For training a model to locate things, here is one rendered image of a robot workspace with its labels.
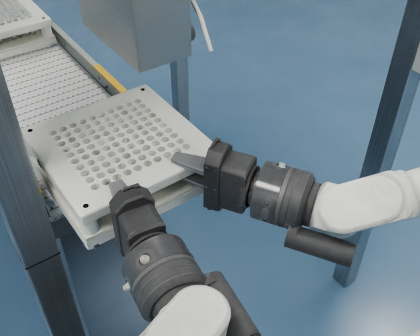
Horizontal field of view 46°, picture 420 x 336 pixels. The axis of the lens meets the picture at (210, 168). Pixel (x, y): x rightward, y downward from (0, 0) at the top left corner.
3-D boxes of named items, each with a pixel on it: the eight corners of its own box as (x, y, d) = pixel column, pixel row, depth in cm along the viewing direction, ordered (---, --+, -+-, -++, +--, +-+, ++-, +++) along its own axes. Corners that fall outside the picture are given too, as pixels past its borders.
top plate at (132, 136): (225, 160, 80) (225, 150, 78) (82, 227, 69) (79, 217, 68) (147, 92, 95) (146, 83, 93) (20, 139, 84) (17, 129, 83)
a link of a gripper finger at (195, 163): (178, 152, 78) (215, 163, 76) (169, 165, 76) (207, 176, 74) (177, 145, 77) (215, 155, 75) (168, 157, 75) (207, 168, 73)
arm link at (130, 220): (89, 198, 63) (123, 267, 56) (159, 174, 67) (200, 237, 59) (103, 259, 72) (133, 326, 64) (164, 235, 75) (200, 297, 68)
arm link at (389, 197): (311, 191, 66) (413, 162, 64) (312, 200, 75) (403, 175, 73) (325, 239, 65) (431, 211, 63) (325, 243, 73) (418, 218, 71)
